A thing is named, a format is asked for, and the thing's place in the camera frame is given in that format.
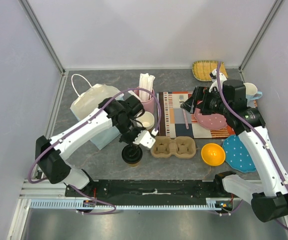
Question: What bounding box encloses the black cup lid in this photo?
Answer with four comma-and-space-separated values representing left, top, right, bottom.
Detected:
122, 145, 143, 163

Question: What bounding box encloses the pink polka dot plate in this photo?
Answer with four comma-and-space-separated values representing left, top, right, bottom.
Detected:
194, 109, 227, 131

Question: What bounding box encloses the light blue paper bag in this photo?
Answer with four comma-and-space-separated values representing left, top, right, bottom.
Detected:
70, 74, 120, 150

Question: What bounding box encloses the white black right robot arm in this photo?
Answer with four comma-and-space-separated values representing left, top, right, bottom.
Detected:
180, 79, 288, 222

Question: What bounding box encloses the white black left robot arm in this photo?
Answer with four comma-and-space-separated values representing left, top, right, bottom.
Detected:
35, 96, 145, 197

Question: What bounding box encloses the brown paper cup stack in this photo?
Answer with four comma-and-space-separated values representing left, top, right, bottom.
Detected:
136, 111, 155, 132

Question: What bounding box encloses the yellow woven bamboo tray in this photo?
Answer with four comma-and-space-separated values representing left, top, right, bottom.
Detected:
192, 60, 218, 82

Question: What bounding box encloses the pink tin straw holder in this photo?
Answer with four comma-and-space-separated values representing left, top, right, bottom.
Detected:
133, 88, 155, 114

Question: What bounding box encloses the colourful patchwork placemat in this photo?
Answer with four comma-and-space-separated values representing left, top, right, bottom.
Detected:
157, 91, 235, 139

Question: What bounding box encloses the light blue mug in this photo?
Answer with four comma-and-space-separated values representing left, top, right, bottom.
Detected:
244, 82, 262, 102

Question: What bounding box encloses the brown cardboard cup carrier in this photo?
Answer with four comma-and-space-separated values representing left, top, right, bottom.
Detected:
150, 136, 196, 159

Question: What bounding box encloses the orange plastic bowl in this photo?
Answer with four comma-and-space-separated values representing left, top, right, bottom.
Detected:
201, 143, 226, 167

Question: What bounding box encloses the white wrapped straws bundle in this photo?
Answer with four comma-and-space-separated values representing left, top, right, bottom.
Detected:
138, 73, 155, 102

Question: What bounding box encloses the blue polka dot plate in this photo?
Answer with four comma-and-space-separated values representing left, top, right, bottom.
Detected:
222, 135, 256, 173

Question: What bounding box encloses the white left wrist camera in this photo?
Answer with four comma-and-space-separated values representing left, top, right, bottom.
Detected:
133, 129, 158, 149

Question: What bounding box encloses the pink handled fork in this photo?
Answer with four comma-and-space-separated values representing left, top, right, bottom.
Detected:
179, 94, 189, 130

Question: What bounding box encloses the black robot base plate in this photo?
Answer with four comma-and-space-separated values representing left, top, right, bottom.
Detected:
65, 179, 244, 206

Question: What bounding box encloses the slotted grey cable duct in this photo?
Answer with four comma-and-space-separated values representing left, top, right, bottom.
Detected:
30, 198, 224, 211

